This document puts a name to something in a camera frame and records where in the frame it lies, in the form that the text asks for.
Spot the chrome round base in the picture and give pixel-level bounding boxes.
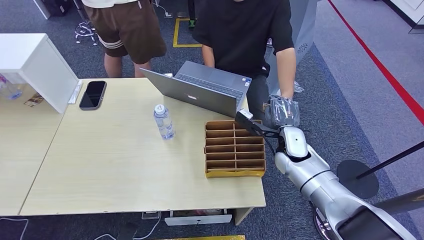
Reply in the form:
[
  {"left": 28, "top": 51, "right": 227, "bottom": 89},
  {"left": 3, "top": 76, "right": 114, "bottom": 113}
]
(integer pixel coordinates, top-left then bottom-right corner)
[{"left": 312, "top": 202, "right": 336, "bottom": 240}]

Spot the grey laptop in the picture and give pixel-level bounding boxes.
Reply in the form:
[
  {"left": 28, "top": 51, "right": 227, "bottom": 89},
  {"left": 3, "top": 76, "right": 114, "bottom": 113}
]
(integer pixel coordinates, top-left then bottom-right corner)
[{"left": 139, "top": 60, "right": 253, "bottom": 119}]

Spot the person at laptop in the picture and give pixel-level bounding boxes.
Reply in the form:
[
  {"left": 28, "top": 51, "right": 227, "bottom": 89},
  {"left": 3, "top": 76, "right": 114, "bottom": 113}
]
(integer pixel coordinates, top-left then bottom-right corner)
[{"left": 192, "top": 0, "right": 297, "bottom": 128}]

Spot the standing person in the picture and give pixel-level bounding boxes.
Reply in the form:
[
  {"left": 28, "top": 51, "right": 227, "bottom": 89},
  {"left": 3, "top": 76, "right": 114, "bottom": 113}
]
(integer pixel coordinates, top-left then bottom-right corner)
[{"left": 81, "top": 0, "right": 168, "bottom": 79}]

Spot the silver floor socket box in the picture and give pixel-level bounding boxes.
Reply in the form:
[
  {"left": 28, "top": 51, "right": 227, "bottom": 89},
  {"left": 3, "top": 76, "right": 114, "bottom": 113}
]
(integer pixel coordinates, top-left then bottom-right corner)
[{"left": 141, "top": 211, "right": 162, "bottom": 221}]

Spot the black bag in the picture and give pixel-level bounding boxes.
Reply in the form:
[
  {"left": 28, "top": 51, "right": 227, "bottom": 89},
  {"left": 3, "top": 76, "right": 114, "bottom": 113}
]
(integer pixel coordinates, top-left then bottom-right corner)
[{"left": 41, "top": 0, "right": 72, "bottom": 17}]

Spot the white cabinet box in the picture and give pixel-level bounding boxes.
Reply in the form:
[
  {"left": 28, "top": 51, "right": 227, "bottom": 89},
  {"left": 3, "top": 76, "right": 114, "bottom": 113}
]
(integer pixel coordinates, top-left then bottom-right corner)
[{"left": 0, "top": 33, "right": 80, "bottom": 115}]

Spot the red floor tape line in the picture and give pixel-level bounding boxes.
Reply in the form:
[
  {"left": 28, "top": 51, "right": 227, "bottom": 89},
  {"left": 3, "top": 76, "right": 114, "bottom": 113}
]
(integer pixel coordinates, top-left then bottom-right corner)
[{"left": 327, "top": 0, "right": 424, "bottom": 126}]

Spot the clear water bottle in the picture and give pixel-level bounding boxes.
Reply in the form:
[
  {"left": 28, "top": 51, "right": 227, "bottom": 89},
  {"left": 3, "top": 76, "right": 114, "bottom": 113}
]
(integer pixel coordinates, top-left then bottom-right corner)
[{"left": 153, "top": 104, "right": 176, "bottom": 141}]

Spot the white flat board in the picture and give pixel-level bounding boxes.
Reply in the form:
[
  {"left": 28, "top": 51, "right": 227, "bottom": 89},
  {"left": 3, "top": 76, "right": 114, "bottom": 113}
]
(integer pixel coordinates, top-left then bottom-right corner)
[{"left": 164, "top": 214, "right": 233, "bottom": 227}]

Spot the white furniture with dark edge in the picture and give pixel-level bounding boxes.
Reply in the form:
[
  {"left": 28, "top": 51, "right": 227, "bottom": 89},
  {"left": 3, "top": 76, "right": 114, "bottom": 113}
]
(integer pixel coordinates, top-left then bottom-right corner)
[{"left": 382, "top": 0, "right": 424, "bottom": 35}]

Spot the black stanchion pole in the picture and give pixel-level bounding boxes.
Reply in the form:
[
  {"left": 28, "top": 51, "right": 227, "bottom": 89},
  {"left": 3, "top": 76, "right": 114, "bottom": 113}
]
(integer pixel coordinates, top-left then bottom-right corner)
[{"left": 356, "top": 140, "right": 424, "bottom": 180}]

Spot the black smartphone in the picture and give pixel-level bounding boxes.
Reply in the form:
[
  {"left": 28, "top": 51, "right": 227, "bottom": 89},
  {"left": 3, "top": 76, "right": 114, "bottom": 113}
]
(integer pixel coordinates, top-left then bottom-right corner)
[{"left": 79, "top": 80, "right": 108, "bottom": 111}]

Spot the cardboard divider box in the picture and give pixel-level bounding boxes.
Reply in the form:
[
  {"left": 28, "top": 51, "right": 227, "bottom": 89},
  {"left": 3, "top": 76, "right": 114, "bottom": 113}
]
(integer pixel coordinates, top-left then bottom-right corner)
[{"left": 203, "top": 119, "right": 267, "bottom": 179}]

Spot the dark grey pole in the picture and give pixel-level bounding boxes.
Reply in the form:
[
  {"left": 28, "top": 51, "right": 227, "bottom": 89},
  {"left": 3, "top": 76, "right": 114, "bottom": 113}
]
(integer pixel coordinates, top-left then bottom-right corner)
[{"left": 374, "top": 188, "right": 424, "bottom": 215}]

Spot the clear bottle with purple label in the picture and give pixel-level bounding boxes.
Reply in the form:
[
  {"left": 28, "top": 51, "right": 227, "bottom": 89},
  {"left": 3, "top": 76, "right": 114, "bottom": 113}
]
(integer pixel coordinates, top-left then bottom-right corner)
[{"left": 0, "top": 74, "right": 23, "bottom": 101}]

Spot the chrome stool base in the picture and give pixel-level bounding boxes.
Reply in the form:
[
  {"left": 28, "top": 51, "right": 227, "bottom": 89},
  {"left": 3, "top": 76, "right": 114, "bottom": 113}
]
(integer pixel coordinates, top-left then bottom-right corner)
[{"left": 74, "top": 19, "right": 100, "bottom": 47}]

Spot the white looped floor cable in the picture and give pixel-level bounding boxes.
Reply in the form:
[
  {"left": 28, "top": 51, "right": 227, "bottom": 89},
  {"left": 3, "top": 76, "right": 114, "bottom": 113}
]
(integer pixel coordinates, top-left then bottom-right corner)
[{"left": 0, "top": 216, "right": 30, "bottom": 240}]

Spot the black round stanchion base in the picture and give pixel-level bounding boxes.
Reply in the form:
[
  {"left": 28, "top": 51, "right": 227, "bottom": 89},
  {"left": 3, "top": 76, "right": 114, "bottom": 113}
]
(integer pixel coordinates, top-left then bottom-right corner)
[{"left": 336, "top": 159, "right": 380, "bottom": 200}]

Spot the white cable with plug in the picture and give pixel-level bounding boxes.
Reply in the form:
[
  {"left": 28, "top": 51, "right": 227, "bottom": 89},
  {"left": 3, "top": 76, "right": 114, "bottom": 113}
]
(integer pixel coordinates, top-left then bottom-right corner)
[{"left": 152, "top": 0, "right": 174, "bottom": 19}]

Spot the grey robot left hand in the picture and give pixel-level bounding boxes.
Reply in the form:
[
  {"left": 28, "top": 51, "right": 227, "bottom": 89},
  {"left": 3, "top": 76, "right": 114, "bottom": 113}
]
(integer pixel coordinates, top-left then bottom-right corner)
[{"left": 115, "top": 222, "right": 139, "bottom": 240}]

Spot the brown patterned packet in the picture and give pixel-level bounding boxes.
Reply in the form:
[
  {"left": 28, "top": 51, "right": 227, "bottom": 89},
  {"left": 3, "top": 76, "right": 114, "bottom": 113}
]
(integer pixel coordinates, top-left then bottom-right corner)
[{"left": 23, "top": 92, "right": 45, "bottom": 108}]

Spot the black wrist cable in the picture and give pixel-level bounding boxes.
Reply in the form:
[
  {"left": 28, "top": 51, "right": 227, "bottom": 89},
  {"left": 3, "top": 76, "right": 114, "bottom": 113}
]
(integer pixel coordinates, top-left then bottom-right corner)
[{"left": 261, "top": 127, "right": 282, "bottom": 157}]

